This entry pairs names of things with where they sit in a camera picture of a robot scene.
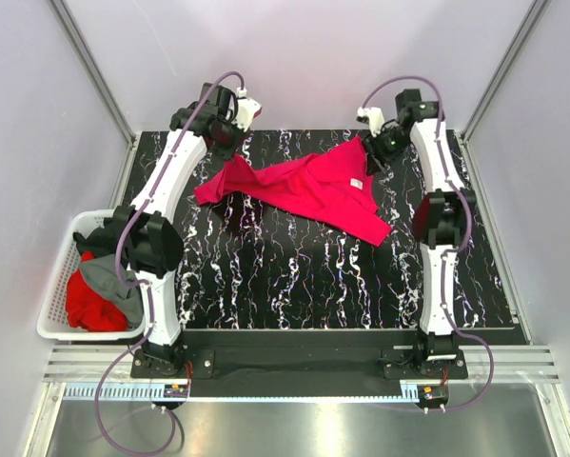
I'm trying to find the black t shirt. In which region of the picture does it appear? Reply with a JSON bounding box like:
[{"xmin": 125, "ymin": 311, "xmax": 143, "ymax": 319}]
[{"xmin": 72, "ymin": 217, "xmax": 126, "ymax": 258}]

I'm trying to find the grey t shirt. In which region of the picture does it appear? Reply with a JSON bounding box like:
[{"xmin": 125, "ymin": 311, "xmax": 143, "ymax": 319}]
[{"xmin": 80, "ymin": 254, "xmax": 144, "ymax": 328}]

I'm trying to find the right aluminium frame post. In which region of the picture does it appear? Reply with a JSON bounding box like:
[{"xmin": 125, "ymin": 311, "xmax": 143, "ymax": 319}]
[{"xmin": 460, "ymin": 0, "xmax": 551, "ymax": 142}]

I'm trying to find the small connector board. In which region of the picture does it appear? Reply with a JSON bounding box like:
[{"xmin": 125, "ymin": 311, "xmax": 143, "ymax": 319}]
[
  {"xmin": 421, "ymin": 385, "xmax": 449, "ymax": 402},
  {"xmin": 164, "ymin": 383, "xmax": 190, "ymax": 398}
]

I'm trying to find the white slotted cable duct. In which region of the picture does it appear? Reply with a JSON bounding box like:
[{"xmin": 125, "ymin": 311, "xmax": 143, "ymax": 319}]
[{"xmin": 64, "ymin": 380, "xmax": 419, "ymax": 404}]

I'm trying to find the left small connector board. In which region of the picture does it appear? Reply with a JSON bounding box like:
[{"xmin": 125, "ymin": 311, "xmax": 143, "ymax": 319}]
[{"xmin": 164, "ymin": 383, "xmax": 190, "ymax": 398}]

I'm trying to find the right small connector board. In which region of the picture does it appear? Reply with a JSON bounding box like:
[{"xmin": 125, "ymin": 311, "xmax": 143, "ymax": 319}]
[{"xmin": 421, "ymin": 385, "xmax": 449, "ymax": 402}]

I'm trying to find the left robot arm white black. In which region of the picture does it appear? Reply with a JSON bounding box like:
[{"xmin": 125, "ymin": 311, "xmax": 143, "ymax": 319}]
[{"xmin": 110, "ymin": 83, "xmax": 261, "ymax": 377}]

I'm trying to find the white plastic laundry basket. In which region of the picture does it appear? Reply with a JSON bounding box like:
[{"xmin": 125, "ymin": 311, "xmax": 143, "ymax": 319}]
[{"xmin": 36, "ymin": 209, "xmax": 144, "ymax": 342}]

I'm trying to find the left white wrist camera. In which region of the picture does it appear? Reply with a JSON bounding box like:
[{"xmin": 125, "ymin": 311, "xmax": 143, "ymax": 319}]
[{"xmin": 233, "ymin": 87, "xmax": 262, "ymax": 132}]

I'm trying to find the aluminium frame post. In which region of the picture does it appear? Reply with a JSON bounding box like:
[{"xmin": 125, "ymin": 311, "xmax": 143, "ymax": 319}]
[
  {"xmin": 460, "ymin": 0, "xmax": 551, "ymax": 142},
  {"xmin": 49, "ymin": 0, "xmax": 141, "ymax": 149}
]

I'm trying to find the red t shirt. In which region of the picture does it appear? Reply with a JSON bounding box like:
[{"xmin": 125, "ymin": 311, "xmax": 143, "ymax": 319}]
[{"xmin": 65, "ymin": 252, "xmax": 128, "ymax": 332}]

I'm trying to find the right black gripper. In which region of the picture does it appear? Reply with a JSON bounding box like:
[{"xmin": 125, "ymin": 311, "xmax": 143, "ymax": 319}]
[{"xmin": 359, "ymin": 127, "xmax": 410, "ymax": 178}]

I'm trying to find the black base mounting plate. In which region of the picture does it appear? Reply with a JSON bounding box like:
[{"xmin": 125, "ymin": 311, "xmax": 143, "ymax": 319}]
[{"xmin": 131, "ymin": 329, "xmax": 467, "ymax": 401}]

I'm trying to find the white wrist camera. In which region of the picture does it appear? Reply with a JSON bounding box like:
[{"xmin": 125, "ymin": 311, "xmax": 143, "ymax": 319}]
[
  {"xmin": 356, "ymin": 107, "xmax": 385, "ymax": 137},
  {"xmin": 233, "ymin": 87, "xmax": 262, "ymax": 132}
]

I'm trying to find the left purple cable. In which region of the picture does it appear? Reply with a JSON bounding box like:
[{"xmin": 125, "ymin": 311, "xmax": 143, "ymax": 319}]
[{"xmin": 94, "ymin": 70, "xmax": 246, "ymax": 451}]

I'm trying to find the aluminium rail profile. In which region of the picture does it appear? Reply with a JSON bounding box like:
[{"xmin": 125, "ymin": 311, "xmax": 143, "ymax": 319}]
[{"xmin": 44, "ymin": 345, "xmax": 561, "ymax": 385}]

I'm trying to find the pink t shirt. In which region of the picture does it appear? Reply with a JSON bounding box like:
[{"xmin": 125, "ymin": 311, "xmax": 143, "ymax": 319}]
[{"xmin": 194, "ymin": 136, "xmax": 391, "ymax": 247}]

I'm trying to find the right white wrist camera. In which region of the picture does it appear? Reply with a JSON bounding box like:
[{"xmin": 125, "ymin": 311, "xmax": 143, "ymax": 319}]
[{"xmin": 356, "ymin": 107, "xmax": 385, "ymax": 137}]

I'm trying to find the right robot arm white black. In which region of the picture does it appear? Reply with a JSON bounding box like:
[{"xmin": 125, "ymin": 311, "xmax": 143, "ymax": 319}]
[{"xmin": 357, "ymin": 89, "xmax": 476, "ymax": 380}]

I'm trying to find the left aluminium frame post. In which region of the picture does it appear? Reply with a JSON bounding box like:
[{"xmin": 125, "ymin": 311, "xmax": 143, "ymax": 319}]
[{"xmin": 49, "ymin": 0, "xmax": 141, "ymax": 149}]

